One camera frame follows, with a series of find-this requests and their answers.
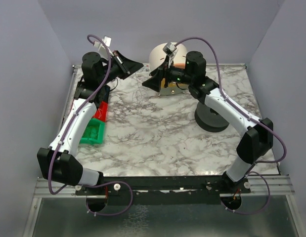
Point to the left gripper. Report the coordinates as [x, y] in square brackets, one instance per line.
[121, 65]

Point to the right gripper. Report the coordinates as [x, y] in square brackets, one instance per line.
[164, 75]

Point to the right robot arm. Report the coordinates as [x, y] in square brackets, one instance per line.
[256, 134]

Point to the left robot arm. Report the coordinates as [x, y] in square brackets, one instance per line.
[58, 162]

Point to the white flat packet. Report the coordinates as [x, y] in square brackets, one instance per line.
[145, 69]

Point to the cream cylindrical drawer cabinet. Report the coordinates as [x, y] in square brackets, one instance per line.
[157, 57]

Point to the red storage bin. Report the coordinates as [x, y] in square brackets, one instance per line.
[101, 113]

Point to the green storage bin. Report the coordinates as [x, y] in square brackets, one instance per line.
[94, 132]

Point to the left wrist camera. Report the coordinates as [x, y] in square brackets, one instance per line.
[103, 48]

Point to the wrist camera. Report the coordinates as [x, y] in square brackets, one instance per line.
[103, 48]
[170, 50]

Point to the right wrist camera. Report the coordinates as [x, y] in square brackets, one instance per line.
[170, 50]

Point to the black cable spool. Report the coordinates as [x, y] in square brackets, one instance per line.
[209, 120]

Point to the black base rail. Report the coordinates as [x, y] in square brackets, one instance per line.
[164, 190]

